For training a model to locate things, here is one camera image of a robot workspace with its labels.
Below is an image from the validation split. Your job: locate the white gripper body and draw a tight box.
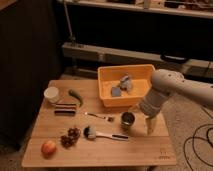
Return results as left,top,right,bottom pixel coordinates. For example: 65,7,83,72
139,96,164,117

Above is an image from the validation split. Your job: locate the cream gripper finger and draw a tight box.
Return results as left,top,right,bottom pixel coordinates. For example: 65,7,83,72
146,117,157,135

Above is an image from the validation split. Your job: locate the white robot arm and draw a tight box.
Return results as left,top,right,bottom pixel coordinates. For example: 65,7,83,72
138,69,213,135

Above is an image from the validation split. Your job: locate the grey crumpled cloth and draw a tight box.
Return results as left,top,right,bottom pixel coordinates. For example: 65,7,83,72
119,75,133,92

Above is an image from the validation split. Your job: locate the blue sponge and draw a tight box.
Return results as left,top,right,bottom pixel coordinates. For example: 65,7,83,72
111,87,121,97

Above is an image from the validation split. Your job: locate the metal fork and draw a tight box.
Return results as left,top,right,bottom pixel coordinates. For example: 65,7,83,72
84,112,114,122

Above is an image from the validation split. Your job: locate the yellow plastic bin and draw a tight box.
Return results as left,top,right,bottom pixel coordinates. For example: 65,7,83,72
98,64,155,107

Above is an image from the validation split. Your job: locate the green chili pepper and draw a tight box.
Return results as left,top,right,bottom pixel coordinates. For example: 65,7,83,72
68,90,83,107

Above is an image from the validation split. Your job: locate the bunch of dark grapes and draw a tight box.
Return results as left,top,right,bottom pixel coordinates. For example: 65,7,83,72
60,127,81,148

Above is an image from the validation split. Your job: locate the dark red marker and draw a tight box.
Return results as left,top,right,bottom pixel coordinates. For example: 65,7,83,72
54,104,77,108

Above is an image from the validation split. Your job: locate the white cup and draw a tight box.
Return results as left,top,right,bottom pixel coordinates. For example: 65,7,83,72
44,87,60,103

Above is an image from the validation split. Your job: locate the red apple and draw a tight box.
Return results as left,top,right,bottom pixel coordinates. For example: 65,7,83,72
41,140,56,157

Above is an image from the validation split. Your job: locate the black cable on floor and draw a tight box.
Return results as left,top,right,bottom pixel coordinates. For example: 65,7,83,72
182,106,213,171

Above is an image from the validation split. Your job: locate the black handle on shelf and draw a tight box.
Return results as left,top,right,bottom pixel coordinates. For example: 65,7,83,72
160,55,189,64

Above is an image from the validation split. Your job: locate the dish brush white handle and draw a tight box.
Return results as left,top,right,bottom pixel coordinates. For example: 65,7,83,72
83,126,129,140

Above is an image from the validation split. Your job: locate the metal shelf rail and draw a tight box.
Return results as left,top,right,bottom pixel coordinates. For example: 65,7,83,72
62,42,213,78

